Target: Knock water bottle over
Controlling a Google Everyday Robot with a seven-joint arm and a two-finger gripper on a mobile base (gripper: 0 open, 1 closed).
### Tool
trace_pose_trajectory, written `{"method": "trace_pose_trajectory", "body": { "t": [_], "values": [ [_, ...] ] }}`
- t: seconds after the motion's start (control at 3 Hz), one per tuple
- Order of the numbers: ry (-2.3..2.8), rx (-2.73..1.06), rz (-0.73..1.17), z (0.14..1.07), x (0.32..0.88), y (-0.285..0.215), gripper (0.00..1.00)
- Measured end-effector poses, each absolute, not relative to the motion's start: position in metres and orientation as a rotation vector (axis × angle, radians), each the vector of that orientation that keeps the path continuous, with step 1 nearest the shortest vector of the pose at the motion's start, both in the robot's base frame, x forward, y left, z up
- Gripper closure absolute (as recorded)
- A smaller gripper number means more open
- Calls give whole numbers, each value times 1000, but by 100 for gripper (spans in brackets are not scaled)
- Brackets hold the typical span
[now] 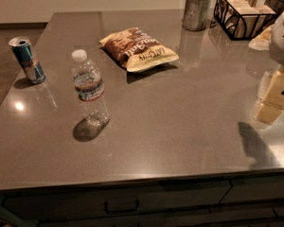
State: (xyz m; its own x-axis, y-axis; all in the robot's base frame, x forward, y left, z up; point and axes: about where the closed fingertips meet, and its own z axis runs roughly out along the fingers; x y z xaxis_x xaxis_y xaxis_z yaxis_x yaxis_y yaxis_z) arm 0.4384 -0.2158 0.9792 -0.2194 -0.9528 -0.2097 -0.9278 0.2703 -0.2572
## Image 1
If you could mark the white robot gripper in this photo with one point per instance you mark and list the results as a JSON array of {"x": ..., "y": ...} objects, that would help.
[{"x": 282, "y": 40}]

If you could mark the clear plastic water bottle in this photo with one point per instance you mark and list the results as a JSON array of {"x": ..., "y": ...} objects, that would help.
[{"x": 89, "y": 87}]

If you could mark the yellowish packet on counter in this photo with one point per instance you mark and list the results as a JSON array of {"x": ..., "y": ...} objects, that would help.
[{"x": 261, "y": 41}]

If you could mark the napkins in basket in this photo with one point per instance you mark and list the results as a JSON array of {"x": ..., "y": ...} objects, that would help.
[{"x": 246, "y": 11}]

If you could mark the galvanized metal cup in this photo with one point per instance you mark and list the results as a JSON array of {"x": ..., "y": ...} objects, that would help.
[{"x": 196, "y": 14}]

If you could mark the brown yellow chip bag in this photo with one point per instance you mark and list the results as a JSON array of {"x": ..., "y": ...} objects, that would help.
[{"x": 136, "y": 51}]

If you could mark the blue silver energy drink can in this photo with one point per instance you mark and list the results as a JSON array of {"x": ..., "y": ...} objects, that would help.
[{"x": 26, "y": 56}]

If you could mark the drawer with dark handle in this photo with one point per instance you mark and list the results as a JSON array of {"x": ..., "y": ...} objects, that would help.
[{"x": 86, "y": 204}]

